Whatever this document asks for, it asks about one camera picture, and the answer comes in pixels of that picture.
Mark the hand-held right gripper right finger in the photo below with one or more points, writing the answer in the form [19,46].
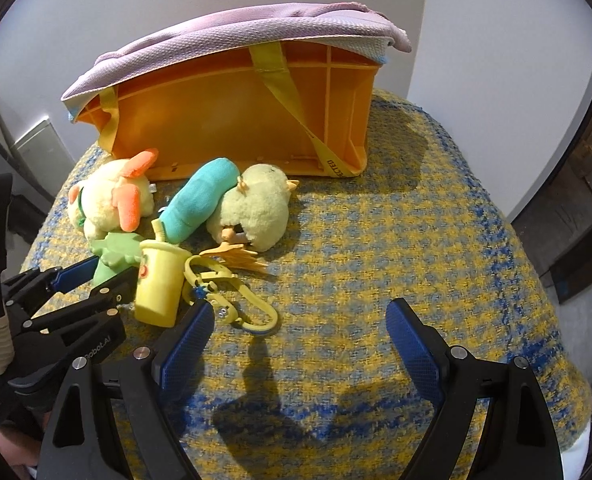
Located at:
[415,350]

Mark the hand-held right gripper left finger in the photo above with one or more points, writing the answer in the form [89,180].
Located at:
[186,347]

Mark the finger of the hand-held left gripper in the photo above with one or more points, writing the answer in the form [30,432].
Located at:
[76,274]
[108,295]

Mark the green plastic toy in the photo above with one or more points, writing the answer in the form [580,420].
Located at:
[118,251]

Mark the yellow toy cup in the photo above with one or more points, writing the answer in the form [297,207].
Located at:
[158,285]

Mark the cream plush with orange ears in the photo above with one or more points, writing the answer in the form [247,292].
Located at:
[106,195]

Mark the teal plush toy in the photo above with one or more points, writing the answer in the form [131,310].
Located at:
[196,200]

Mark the yellow chick plush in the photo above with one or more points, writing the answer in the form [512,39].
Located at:
[261,205]

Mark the orange plastic crate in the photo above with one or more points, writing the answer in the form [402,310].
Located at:
[216,110]

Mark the yellow blue plaid blanket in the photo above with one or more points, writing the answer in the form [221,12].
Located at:
[375,240]

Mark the white sheet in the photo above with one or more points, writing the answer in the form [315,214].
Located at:
[575,457]

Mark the dark wooden door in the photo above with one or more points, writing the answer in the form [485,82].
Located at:
[575,200]

